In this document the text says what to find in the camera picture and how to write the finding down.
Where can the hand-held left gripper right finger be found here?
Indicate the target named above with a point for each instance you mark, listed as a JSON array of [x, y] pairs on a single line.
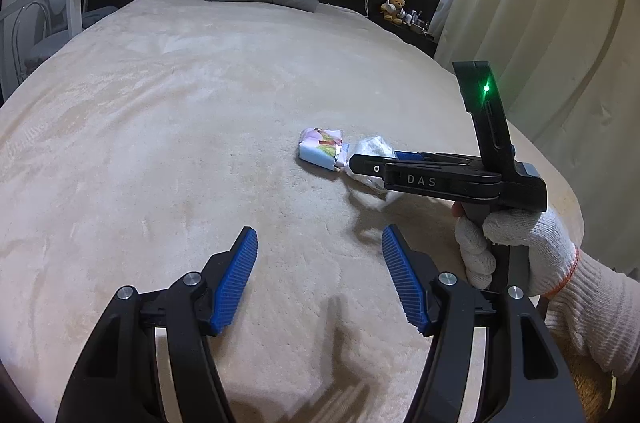
[[402, 278]]

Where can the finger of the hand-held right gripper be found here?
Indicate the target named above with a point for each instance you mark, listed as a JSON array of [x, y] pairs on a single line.
[[370, 165], [430, 159]]

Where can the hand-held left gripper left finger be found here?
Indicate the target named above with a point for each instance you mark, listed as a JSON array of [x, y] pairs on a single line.
[[235, 283]]

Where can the clear plastic bag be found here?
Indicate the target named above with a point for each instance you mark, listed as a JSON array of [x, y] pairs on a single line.
[[372, 148]]

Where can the person's right forearm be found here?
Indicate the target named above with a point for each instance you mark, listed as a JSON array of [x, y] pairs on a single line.
[[600, 313]]

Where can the person's right hand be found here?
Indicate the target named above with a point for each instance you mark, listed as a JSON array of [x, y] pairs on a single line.
[[545, 248]]

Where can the colourful snack packet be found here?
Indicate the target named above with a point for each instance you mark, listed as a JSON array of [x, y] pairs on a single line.
[[320, 148]]

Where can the small bottles cluster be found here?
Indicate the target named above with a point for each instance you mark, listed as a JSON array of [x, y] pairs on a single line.
[[417, 23]]

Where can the brown teddy bear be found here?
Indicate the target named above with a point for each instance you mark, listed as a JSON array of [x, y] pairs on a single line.
[[393, 8]]

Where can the beige bed blanket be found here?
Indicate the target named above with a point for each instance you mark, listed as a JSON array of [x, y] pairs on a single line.
[[200, 128]]

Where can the cream curtain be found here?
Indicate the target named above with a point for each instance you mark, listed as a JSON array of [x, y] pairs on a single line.
[[550, 3]]

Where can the metal chair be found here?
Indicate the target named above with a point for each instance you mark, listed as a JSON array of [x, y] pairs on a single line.
[[45, 43]]

